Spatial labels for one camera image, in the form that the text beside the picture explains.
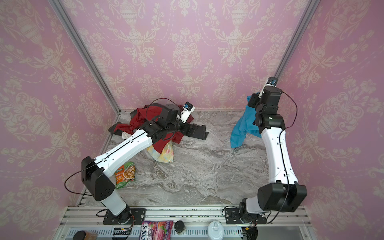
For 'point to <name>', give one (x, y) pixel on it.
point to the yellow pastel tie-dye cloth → (166, 156)
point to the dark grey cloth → (193, 130)
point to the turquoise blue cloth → (248, 124)
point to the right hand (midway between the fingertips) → (259, 92)
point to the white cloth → (125, 135)
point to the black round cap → (179, 226)
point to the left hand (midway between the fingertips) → (193, 121)
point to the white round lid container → (215, 231)
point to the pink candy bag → (156, 230)
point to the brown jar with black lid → (85, 235)
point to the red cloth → (144, 115)
